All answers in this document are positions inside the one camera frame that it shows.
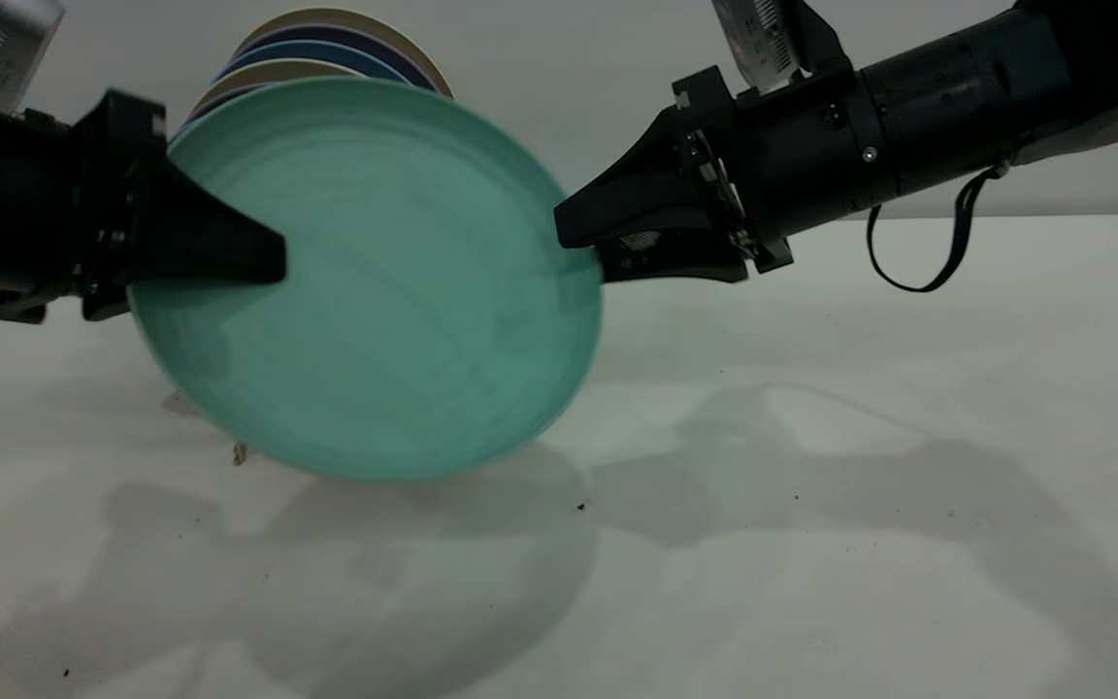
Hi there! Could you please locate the beige plastic plate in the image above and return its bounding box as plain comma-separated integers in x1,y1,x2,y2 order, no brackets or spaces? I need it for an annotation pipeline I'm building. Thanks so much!
234,8,453,98
192,58,366,108

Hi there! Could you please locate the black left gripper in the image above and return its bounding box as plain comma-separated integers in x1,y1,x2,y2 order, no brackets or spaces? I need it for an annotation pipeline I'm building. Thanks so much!
0,89,287,324

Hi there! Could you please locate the dark purple plate lavender rim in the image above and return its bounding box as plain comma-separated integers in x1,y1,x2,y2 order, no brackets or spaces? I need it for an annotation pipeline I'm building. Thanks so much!
185,83,259,127
239,24,439,93

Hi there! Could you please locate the teal blue plastic plate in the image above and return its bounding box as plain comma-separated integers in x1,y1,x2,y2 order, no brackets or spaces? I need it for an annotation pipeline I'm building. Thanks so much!
219,41,414,84

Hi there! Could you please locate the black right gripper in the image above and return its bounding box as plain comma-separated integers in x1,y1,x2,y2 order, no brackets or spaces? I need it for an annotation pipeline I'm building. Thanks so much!
554,66,900,285

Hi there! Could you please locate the green plastic plate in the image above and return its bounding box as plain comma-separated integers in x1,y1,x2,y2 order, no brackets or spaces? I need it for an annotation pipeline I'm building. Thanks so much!
129,78,604,483

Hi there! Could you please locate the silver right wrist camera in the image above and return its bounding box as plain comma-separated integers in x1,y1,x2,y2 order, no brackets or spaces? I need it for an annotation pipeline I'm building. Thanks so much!
711,0,851,95

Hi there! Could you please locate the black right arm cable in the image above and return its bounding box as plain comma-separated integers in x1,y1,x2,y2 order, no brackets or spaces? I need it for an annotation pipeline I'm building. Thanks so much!
867,165,1006,293

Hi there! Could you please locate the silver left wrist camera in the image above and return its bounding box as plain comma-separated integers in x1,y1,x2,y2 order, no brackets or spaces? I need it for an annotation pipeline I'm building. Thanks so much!
0,0,66,116

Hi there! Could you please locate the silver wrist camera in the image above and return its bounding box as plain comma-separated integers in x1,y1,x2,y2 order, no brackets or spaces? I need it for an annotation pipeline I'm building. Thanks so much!
711,0,851,95
0,0,66,116

